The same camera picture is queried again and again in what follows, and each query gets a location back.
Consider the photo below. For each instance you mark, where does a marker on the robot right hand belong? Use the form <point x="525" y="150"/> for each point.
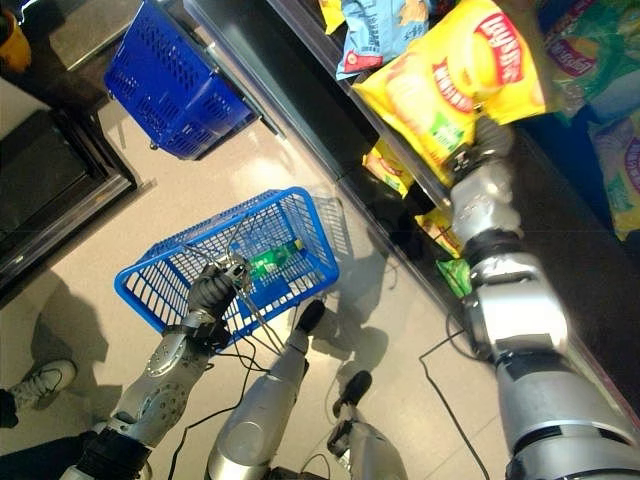
<point x="492" y="137"/>

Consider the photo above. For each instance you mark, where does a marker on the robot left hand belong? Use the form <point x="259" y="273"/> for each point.
<point x="210" y="292"/>

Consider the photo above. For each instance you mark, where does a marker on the large yellow chips bag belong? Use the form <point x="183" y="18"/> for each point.
<point x="450" y="85"/>

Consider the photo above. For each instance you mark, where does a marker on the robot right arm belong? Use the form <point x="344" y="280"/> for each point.
<point x="530" y="330"/>

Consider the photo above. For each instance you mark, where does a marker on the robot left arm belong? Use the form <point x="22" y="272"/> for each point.
<point x="150" y="385"/>

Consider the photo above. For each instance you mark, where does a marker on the solid blue plastic basket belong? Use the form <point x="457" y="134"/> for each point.
<point x="170" y="90"/>

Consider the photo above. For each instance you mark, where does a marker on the green plastic bottle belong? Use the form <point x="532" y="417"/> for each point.
<point x="270" y="260"/>

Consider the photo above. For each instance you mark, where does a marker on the small yellow chips bag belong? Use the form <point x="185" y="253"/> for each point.
<point x="442" y="230"/>
<point x="387" y="170"/>

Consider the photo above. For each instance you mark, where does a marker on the robot left leg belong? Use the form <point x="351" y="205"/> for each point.
<point x="265" y="400"/>

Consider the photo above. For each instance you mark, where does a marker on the robot leg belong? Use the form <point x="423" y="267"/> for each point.
<point x="360" y="435"/>
<point x="265" y="400"/>

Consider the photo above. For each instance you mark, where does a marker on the purple and green chips bag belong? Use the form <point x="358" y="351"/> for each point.
<point x="620" y="170"/>

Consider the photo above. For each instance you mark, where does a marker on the small green snack bag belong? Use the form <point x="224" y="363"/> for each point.
<point x="456" y="276"/>

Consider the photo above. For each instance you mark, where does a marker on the light blue snack bag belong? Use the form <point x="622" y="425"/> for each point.
<point x="380" y="30"/>

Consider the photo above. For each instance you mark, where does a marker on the dark shop shelf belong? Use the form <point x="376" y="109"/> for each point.
<point x="320" y="115"/>

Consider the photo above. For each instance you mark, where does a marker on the person's foot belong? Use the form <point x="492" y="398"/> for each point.
<point x="42" y="382"/>

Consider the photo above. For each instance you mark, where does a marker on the dark display cabinet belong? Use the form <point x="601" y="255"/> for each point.
<point x="55" y="175"/>

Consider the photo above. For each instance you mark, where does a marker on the yellow snack bag corner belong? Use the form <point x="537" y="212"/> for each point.
<point x="331" y="12"/>

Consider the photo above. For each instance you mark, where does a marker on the robot right leg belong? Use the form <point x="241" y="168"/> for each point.
<point x="360" y="435"/>

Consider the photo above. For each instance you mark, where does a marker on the person's leg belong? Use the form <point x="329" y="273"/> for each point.
<point x="35" y="452"/>

